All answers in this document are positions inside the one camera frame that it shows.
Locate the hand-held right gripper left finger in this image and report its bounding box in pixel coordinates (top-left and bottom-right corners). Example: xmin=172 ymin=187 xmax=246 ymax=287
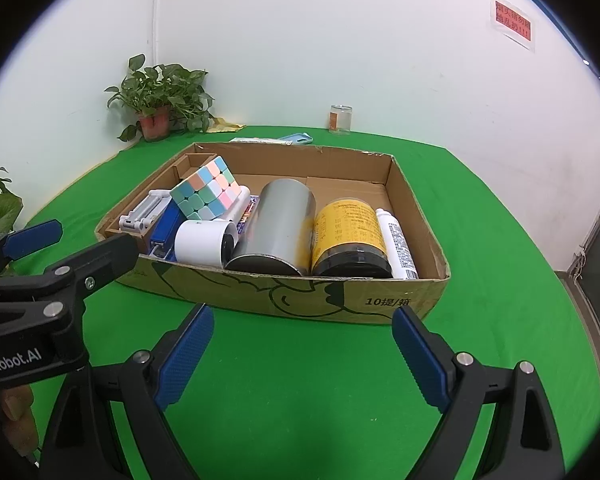
xmin=39 ymin=302 xmax=216 ymax=480

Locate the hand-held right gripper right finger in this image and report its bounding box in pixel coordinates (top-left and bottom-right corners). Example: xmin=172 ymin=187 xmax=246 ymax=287
xmin=391 ymin=305 xmax=566 ymax=480

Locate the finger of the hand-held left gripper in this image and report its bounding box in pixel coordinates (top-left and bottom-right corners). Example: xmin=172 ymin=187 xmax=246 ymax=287
xmin=0 ymin=232 xmax=140 ymax=322
xmin=0 ymin=218 xmax=64 ymax=278

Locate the white folding phone stand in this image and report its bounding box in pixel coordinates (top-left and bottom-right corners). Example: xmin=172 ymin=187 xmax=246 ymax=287
xmin=119 ymin=189 xmax=173 ymax=233

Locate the blue stapler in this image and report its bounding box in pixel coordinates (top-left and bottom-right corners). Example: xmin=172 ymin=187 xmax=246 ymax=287
xmin=149 ymin=204 xmax=185 ymax=262

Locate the white handheld fan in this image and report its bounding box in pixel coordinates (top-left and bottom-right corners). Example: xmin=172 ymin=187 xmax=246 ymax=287
xmin=174 ymin=185 xmax=253 ymax=268

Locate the shallow cardboard box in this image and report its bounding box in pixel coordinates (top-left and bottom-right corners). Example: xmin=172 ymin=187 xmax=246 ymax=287
xmin=94 ymin=141 xmax=452 ymax=326

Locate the white tube with print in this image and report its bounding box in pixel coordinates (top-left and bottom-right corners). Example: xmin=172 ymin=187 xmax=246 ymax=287
xmin=375 ymin=208 xmax=420 ymax=281

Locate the pastel puzzle cube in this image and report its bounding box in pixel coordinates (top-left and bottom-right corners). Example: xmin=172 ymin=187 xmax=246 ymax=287
xmin=170 ymin=156 xmax=242 ymax=221

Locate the yellow jar with black lid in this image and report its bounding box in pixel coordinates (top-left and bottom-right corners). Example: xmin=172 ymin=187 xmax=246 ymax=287
xmin=311 ymin=197 xmax=393 ymax=278

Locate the silver metal cup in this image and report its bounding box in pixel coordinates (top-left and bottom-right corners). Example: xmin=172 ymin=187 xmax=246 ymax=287
xmin=225 ymin=178 xmax=317 ymax=277

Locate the person's left hand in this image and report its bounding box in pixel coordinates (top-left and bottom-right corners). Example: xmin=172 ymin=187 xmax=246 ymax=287
xmin=0 ymin=384 xmax=37 ymax=457

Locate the large-leaf green plant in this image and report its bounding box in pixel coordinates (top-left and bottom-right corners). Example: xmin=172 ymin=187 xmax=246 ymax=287
xmin=0 ymin=166 xmax=23 ymax=246

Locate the green tablecloth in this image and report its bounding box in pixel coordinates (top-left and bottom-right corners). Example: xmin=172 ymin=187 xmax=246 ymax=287
xmin=25 ymin=125 xmax=600 ymax=480

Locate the colourful printed booklet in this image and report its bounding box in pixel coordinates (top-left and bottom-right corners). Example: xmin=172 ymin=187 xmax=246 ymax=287
xmin=240 ymin=195 xmax=261 ymax=241

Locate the potted plant in orange pot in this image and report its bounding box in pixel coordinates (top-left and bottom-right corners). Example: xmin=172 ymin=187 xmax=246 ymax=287
xmin=105 ymin=54 xmax=218 ymax=143

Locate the yellow cloth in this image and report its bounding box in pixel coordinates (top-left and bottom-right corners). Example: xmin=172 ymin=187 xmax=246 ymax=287
xmin=207 ymin=117 xmax=248 ymax=134

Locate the glass jar with orange label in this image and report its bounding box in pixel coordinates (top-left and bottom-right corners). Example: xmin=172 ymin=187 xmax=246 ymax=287
xmin=328 ymin=104 xmax=354 ymax=133

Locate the red wall sign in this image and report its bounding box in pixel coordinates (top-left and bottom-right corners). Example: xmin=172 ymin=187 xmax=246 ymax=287
xmin=490 ymin=0 xmax=537 ymax=53

